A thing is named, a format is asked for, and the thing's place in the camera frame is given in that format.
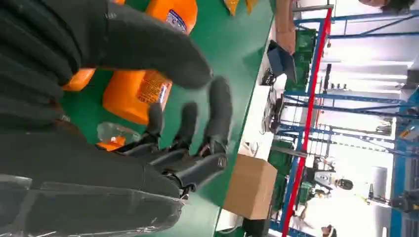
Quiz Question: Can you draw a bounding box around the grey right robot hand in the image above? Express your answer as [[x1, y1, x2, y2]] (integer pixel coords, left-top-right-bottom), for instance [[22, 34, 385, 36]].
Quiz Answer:
[[0, 0, 233, 237]]

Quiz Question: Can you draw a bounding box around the brown cardboard box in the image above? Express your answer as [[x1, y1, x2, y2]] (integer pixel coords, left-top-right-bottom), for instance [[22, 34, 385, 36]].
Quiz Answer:
[[222, 154, 278, 220]]

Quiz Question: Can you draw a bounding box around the white work table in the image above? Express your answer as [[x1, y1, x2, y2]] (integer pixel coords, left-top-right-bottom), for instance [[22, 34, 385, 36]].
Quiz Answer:
[[215, 40, 295, 235]]

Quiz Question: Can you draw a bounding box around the black case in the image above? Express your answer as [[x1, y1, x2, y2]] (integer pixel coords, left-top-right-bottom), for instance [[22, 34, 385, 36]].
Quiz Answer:
[[241, 217, 272, 237]]

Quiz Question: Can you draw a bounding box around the green plastic crate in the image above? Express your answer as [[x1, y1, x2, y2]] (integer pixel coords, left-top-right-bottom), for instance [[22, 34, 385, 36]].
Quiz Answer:
[[267, 140, 297, 212], [285, 29, 318, 93]]

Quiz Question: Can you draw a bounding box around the green table mat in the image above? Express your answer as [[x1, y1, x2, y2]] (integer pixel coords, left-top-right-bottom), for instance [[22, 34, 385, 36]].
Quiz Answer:
[[60, 0, 276, 237]]

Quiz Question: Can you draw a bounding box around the tablet in blue case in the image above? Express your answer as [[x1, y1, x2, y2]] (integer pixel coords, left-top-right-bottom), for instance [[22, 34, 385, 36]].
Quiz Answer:
[[266, 39, 298, 84]]

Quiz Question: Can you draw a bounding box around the person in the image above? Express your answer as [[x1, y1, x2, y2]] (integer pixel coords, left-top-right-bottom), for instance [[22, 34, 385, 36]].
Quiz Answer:
[[321, 224, 338, 237], [274, 0, 297, 56], [302, 165, 355, 205], [357, 0, 417, 14]]

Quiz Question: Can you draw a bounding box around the grey round bin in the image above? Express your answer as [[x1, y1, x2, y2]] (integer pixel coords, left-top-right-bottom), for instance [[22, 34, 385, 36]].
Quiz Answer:
[[371, 165, 389, 199]]

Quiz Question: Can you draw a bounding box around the blue metal rack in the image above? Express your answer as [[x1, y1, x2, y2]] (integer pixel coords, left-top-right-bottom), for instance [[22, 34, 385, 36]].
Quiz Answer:
[[284, 13, 419, 120], [270, 122, 419, 237]]

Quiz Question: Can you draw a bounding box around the black cable bundle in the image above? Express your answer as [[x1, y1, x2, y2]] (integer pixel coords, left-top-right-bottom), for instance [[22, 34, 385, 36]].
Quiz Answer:
[[260, 68, 278, 87]]

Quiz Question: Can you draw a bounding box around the red metal post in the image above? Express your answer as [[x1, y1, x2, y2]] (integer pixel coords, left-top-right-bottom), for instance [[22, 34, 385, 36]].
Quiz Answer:
[[281, 7, 334, 237]]

